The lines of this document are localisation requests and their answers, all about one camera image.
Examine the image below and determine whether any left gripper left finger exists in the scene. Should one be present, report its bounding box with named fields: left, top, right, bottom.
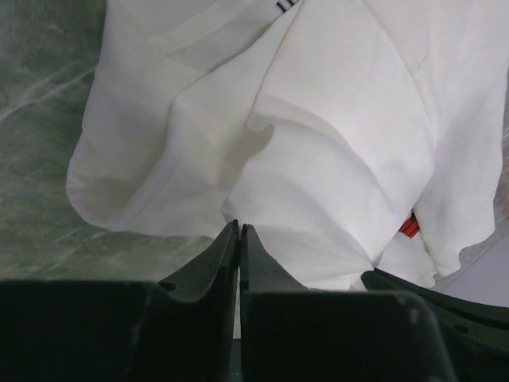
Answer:
left=1, top=221, right=239, bottom=381

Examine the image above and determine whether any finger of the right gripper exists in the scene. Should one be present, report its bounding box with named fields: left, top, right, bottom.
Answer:
left=361, top=269, right=509, bottom=381

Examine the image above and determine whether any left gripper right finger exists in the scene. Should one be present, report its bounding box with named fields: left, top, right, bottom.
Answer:
left=240, top=225, right=457, bottom=381

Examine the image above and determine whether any white printed t-shirt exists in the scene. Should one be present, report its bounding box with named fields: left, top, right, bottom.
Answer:
left=66, top=1, right=508, bottom=290

